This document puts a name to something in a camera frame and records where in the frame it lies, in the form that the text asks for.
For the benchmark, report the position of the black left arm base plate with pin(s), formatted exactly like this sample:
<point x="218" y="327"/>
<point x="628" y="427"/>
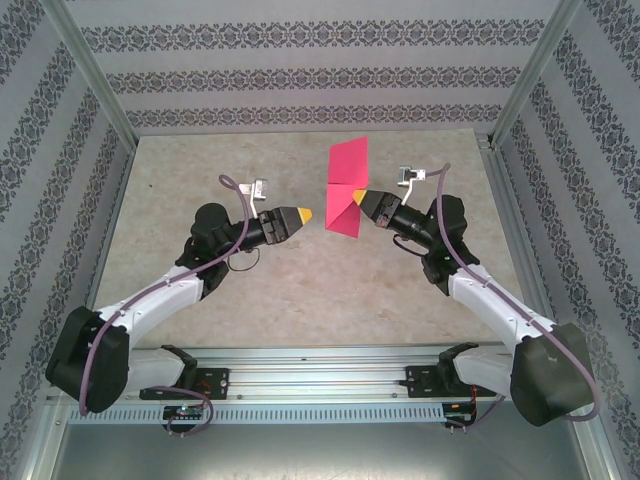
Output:
<point x="220" y="382"/>

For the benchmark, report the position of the left circuit board green light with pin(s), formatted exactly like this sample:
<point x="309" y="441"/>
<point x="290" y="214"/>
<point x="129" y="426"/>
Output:
<point x="182" y="411"/>

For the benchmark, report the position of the left aluminium frame post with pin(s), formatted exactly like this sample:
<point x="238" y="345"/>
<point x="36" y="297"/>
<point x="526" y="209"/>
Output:
<point x="90" y="65"/>

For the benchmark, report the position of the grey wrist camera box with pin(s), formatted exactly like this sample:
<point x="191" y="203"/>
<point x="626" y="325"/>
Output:
<point x="257" y="187"/>
<point x="407" y="176"/>

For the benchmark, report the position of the grey metal panel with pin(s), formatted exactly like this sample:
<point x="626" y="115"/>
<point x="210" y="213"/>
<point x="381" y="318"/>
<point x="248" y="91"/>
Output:
<point x="320" y="450"/>

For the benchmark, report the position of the aluminium mounting rail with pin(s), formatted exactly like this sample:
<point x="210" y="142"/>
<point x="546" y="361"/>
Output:
<point x="315" y="375"/>

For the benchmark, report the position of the aluminium side rail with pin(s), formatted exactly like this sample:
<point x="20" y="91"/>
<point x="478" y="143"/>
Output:
<point x="520" y="250"/>
<point x="95" y="280"/>

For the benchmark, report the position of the pink paper sheet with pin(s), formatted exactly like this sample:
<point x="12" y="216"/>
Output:
<point x="345" y="160"/>

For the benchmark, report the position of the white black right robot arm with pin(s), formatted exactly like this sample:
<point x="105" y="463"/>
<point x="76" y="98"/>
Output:
<point x="482" y="312"/>

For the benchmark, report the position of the right aluminium frame post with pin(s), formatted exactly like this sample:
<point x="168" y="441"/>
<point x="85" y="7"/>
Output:
<point x="535" y="65"/>

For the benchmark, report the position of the aluminium frame post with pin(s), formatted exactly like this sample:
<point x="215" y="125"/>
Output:
<point x="90" y="65"/>
<point x="535" y="65"/>

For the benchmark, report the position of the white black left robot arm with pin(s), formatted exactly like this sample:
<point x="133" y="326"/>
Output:
<point x="160" y="306"/>

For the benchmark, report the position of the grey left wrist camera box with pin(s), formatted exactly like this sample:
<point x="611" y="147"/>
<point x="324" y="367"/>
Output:
<point x="257" y="187"/>

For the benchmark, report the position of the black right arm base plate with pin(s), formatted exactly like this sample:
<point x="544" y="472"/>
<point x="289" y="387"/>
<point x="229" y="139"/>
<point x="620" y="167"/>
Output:
<point x="415" y="382"/>

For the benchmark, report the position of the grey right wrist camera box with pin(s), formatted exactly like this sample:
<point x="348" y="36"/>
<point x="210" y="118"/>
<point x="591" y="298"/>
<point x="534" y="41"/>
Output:
<point x="407" y="176"/>

